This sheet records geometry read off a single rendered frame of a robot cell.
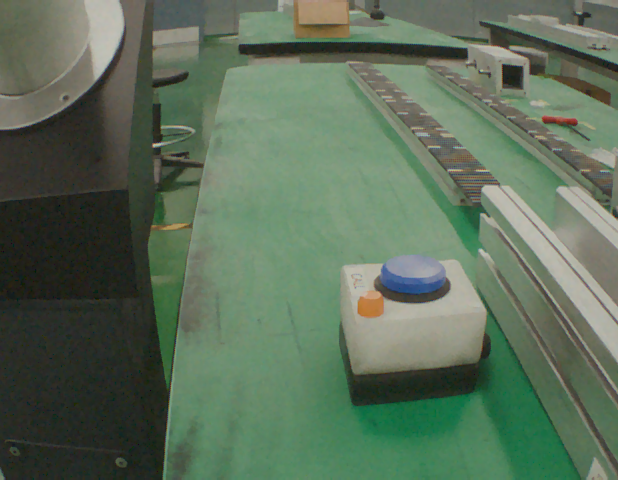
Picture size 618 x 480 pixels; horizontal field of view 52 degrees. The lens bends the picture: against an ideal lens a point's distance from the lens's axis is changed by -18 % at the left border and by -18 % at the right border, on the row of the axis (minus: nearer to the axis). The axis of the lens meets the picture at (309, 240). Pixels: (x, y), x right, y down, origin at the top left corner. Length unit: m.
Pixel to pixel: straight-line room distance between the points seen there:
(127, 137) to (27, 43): 0.13
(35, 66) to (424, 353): 0.38
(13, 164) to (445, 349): 0.37
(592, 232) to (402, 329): 0.18
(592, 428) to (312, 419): 0.18
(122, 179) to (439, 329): 0.27
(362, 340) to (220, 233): 0.32
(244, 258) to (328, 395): 0.23
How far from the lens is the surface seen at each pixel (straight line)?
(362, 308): 0.41
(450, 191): 0.79
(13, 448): 0.73
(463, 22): 12.01
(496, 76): 1.54
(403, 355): 0.43
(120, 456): 0.69
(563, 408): 0.41
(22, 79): 0.60
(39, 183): 0.57
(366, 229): 0.71
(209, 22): 11.50
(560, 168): 0.96
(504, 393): 0.46
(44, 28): 0.56
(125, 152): 0.57
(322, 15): 2.64
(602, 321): 0.37
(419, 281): 0.43
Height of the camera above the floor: 1.03
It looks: 21 degrees down
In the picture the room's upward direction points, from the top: 1 degrees counter-clockwise
